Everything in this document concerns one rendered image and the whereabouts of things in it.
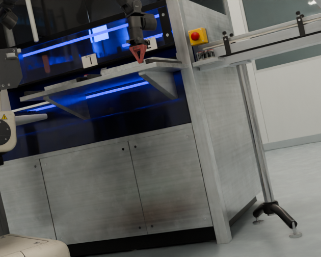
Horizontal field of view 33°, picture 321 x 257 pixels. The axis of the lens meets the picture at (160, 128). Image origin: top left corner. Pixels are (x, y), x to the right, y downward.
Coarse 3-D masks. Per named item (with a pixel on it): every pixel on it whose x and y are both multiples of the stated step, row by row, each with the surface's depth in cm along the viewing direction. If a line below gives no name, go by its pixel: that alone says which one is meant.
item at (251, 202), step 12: (252, 204) 340; (240, 216) 312; (204, 228) 270; (108, 240) 292; (120, 240) 289; (132, 240) 286; (144, 240) 283; (156, 240) 281; (168, 240) 278; (180, 240) 276; (192, 240) 273; (204, 240) 271; (72, 252) 301; (84, 252) 298; (96, 252) 295
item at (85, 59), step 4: (84, 56) 282; (88, 56) 281; (92, 56) 280; (84, 60) 282; (88, 60) 281; (92, 60) 280; (96, 60) 279; (84, 64) 282; (88, 64) 281; (92, 64) 280; (96, 64) 279
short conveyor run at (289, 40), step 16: (320, 16) 249; (224, 32) 262; (256, 32) 260; (288, 32) 252; (304, 32) 249; (320, 32) 247; (208, 48) 277; (224, 48) 264; (240, 48) 261; (256, 48) 259; (272, 48) 256; (288, 48) 253; (224, 64) 265
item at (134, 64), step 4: (144, 60) 236; (172, 60) 257; (176, 60) 262; (124, 64) 240; (128, 64) 239; (132, 64) 238; (136, 64) 238; (140, 64) 237; (144, 64) 236; (112, 68) 242; (116, 68) 241; (120, 68) 241; (124, 68) 240; (128, 68) 239; (104, 72) 244; (108, 72) 243; (112, 72) 242
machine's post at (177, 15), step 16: (176, 0) 260; (176, 16) 261; (176, 32) 262; (176, 48) 262; (192, 64) 262; (192, 80) 261; (192, 96) 261; (192, 112) 262; (208, 128) 266; (208, 144) 261; (208, 160) 261; (208, 176) 262; (208, 192) 262; (224, 208) 265; (224, 224) 261; (224, 240) 262
